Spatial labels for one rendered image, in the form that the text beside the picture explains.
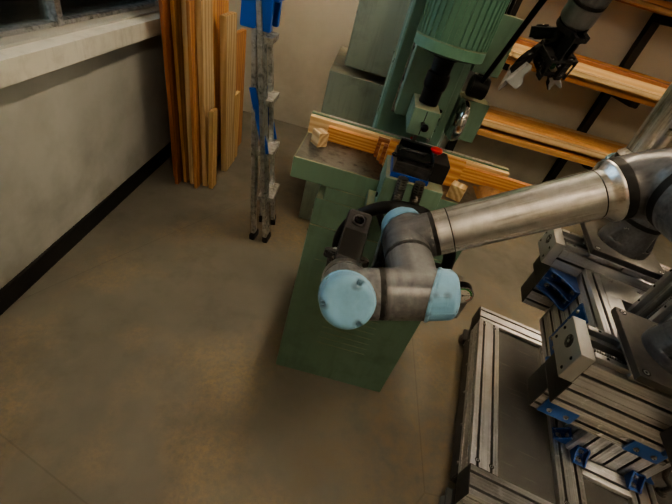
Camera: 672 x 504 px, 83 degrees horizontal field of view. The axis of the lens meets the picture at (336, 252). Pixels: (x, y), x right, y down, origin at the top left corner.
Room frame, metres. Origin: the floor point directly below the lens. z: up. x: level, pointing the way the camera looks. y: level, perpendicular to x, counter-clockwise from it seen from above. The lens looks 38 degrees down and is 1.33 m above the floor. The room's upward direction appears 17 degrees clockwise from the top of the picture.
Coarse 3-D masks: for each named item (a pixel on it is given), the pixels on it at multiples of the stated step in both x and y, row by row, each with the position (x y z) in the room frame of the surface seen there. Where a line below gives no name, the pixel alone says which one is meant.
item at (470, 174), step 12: (336, 132) 1.05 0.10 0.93; (348, 132) 1.05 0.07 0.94; (348, 144) 1.05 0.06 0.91; (360, 144) 1.05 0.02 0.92; (372, 144) 1.05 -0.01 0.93; (468, 168) 1.06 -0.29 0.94; (468, 180) 1.06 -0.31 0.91; (480, 180) 1.06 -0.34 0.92; (492, 180) 1.07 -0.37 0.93; (504, 180) 1.07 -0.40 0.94; (516, 180) 1.08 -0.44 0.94
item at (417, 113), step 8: (416, 96) 1.11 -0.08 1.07; (416, 104) 1.04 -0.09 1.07; (424, 104) 1.06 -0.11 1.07; (408, 112) 1.11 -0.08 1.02; (416, 112) 1.01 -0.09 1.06; (424, 112) 1.01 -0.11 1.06; (432, 112) 1.02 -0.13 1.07; (408, 120) 1.04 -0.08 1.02; (416, 120) 1.01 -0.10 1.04; (424, 120) 1.01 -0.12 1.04; (432, 120) 1.02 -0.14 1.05; (408, 128) 1.01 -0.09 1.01; (416, 128) 1.01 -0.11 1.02; (432, 128) 1.02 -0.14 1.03; (424, 136) 1.02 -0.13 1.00
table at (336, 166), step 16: (304, 144) 0.97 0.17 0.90; (336, 144) 1.04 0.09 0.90; (304, 160) 0.89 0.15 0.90; (320, 160) 0.91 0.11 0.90; (336, 160) 0.94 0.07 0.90; (352, 160) 0.97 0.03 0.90; (368, 160) 1.00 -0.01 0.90; (304, 176) 0.89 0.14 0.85; (320, 176) 0.89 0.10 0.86; (336, 176) 0.89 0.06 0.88; (352, 176) 0.89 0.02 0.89; (368, 176) 0.90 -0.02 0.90; (352, 192) 0.90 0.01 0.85; (368, 192) 0.88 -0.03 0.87
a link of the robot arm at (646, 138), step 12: (660, 108) 1.25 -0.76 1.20; (648, 120) 1.26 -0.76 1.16; (660, 120) 1.23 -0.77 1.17; (636, 132) 1.29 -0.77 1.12; (648, 132) 1.24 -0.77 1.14; (660, 132) 1.23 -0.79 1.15; (636, 144) 1.25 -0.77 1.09; (648, 144) 1.23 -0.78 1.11; (660, 144) 1.23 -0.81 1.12; (612, 156) 1.30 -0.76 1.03
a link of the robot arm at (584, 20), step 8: (568, 0) 1.06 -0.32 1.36; (568, 8) 1.04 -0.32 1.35; (576, 8) 1.02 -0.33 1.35; (568, 16) 1.03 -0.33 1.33; (576, 16) 1.02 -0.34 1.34; (584, 16) 1.02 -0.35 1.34; (592, 16) 1.02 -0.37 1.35; (568, 24) 1.03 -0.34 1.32; (576, 24) 1.02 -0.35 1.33; (584, 24) 1.02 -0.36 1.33; (592, 24) 1.03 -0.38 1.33
